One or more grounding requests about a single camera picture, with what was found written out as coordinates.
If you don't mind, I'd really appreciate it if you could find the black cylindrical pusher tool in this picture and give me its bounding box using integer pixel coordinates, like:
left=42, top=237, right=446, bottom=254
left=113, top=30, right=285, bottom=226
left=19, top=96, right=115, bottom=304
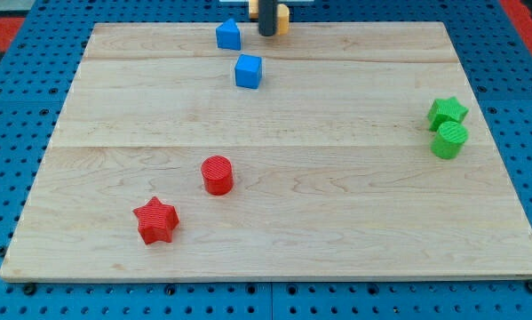
left=258, top=0, right=278, bottom=36

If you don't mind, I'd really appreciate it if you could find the blue triangle block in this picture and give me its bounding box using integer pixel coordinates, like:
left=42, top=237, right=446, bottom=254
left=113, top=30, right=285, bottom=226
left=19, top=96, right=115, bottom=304
left=215, top=19, right=242, bottom=51

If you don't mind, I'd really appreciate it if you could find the wooden board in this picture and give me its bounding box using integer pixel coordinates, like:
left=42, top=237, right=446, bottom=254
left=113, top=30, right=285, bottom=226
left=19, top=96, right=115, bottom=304
left=0, top=22, right=532, bottom=283

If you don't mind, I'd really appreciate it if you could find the yellow block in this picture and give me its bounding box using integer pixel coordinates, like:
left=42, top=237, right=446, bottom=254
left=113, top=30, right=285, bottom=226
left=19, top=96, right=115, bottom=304
left=248, top=0, right=290, bottom=36

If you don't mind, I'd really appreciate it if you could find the blue cube block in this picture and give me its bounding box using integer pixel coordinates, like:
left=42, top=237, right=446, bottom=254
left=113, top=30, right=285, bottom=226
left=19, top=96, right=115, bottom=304
left=234, top=54, right=262, bottom=89

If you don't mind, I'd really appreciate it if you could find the red cylinder block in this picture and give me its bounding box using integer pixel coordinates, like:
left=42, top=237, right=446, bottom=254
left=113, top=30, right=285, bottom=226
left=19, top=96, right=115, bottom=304
left=201, top=156, right=234, bottom=196

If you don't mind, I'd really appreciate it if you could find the green star block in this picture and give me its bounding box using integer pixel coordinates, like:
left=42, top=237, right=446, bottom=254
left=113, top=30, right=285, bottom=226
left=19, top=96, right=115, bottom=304
left=427, top=97, right=469, bottom=132

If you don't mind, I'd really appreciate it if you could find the green cylinder block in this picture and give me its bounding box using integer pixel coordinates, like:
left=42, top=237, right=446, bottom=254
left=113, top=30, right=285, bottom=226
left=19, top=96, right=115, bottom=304
left=431, top=121, right=469, bottom=159

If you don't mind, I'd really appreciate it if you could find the red star block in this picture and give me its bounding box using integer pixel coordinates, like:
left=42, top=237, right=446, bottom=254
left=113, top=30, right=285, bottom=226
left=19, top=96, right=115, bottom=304
left=132, top=196, right=179, bottom=245

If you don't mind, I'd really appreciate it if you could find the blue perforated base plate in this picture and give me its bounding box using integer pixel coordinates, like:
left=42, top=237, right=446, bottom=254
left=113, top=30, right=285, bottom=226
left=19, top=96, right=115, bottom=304
left=0, top=0, right=532, bottom=319

